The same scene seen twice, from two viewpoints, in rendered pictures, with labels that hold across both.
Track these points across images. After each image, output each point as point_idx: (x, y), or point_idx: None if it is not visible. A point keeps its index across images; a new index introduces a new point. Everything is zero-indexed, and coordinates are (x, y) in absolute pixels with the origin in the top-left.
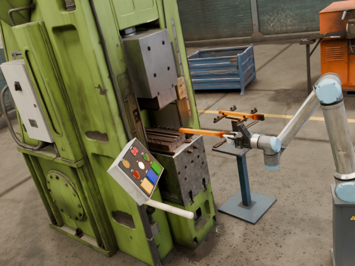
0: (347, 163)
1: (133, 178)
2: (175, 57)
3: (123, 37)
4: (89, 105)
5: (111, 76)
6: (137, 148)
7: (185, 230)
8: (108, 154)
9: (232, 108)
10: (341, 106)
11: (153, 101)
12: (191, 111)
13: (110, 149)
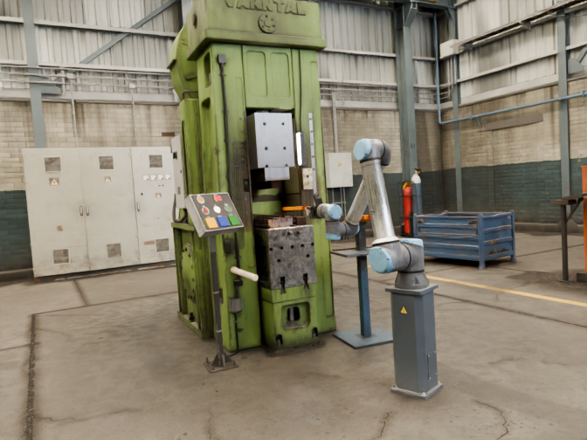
0: (378, 226)
1: (200, 211)
2: (304, 146)
3: None
4: (214, 172)
5: (226, 140)
6: (223, 199)
7: (271, 323)
8: None
9: (364, 215)
10: (373, 164)
11: (262, 174)
12: None
13: None
